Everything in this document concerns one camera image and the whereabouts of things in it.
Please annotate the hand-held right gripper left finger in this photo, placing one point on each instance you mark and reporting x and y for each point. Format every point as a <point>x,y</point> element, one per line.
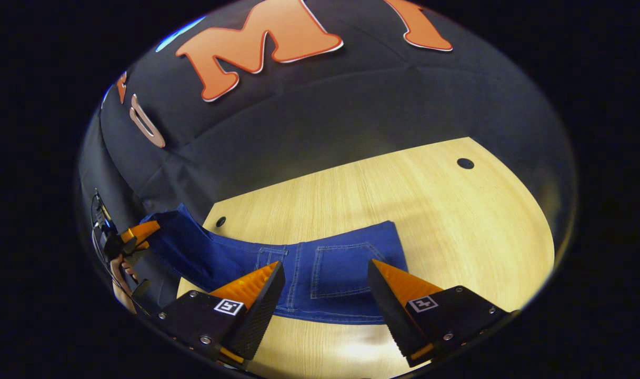
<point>259,316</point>

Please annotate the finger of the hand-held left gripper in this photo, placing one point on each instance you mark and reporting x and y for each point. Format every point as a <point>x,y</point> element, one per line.
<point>141,230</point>

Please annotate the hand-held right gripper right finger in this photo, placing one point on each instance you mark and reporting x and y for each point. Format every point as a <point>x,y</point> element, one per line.
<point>391,316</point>

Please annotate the blue jeans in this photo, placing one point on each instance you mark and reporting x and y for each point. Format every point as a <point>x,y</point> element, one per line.
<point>341,268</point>

